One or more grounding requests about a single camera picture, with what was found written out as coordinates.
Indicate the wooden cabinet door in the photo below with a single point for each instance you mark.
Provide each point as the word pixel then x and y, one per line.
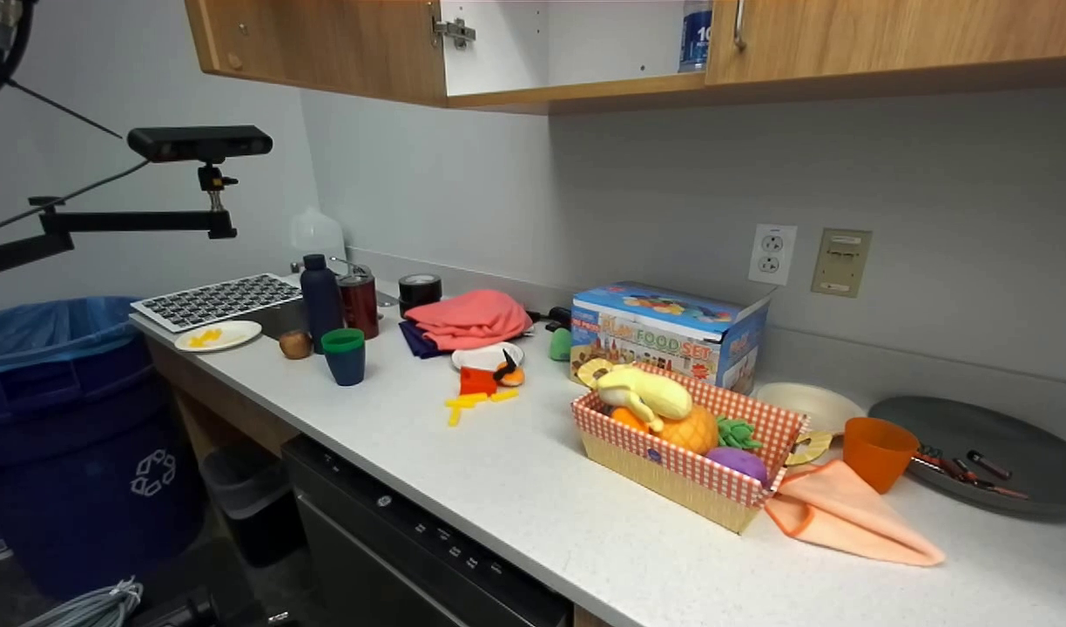
pixel 903 35
pixel 325 41

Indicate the silver door hinge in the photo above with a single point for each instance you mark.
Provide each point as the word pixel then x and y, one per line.
pixel 453 33

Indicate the pink cloth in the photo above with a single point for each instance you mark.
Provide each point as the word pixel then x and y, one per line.
pixel 472 320

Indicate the red toy fries box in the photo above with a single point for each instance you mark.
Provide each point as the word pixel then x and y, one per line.
pixel 480 383

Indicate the yellow toy fry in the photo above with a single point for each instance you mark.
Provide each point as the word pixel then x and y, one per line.
pixel 458 408
pixel 501 395

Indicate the navy cloth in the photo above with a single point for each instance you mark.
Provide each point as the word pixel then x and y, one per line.
pixel 416 340

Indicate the pale yellow toy banana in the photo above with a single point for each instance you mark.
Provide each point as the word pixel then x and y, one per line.
pixel 643 393

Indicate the blue toy food box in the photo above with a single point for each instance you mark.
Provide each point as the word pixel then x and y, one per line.
pixel 673 333

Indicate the dark red jar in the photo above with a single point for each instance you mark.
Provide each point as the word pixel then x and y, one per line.
pixel 362 304

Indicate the green cup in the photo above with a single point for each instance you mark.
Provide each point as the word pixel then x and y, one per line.
pixel 348 356

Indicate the orange toy fruit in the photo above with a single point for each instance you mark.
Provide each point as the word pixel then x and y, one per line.
pixel 693 433

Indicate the red checkered basket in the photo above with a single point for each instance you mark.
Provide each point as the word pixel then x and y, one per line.
pixel 673 476

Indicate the dark blue bottle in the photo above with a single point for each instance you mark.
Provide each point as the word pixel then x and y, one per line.
pixel 322 303

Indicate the green toy vegetable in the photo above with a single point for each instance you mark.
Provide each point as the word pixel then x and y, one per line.
pixel 738 438

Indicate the purple toy fruit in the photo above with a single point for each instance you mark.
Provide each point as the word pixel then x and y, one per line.
pixel 741 464

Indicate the black dishwasher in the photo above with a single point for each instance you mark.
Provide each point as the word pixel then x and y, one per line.
pixel 405 546

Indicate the yellow toy piece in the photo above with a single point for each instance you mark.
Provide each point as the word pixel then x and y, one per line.
pixel 811 450

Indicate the white plate with yellow food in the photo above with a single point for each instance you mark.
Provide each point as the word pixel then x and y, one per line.
pixel 219 337

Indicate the grid patterned drying rack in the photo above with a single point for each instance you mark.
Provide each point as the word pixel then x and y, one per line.
pixel 213 303

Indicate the small black waste bin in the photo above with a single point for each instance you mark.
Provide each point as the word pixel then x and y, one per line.
pixel 255 506

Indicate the orange napkin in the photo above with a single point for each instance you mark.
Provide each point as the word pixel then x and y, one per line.
pixel 847 518

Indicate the orange cup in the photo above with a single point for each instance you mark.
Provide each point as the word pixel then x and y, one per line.
pixel 881 455

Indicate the red sticks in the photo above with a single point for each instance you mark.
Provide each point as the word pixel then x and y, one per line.
pixel 962 471

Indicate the dark grey round plate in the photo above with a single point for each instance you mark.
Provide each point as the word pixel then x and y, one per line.
pixel 997 438

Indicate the blue recycling bin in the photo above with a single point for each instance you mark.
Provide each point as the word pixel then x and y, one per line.
pixel 69 455

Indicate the grey bag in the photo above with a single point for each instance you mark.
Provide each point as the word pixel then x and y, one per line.
pixel 84 609

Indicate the white wall outlet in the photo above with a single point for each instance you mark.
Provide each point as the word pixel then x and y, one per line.
pixel 770 257

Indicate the wooden wall cabinet body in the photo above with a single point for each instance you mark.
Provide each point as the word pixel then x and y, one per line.
pixel 579 48

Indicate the beige wall plate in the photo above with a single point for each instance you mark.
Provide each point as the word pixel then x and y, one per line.
pixel 840 263

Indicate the black bar camera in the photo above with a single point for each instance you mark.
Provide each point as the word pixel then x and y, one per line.
pixel 196 140

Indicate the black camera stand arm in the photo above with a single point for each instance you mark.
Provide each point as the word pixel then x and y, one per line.
pixel 136 222

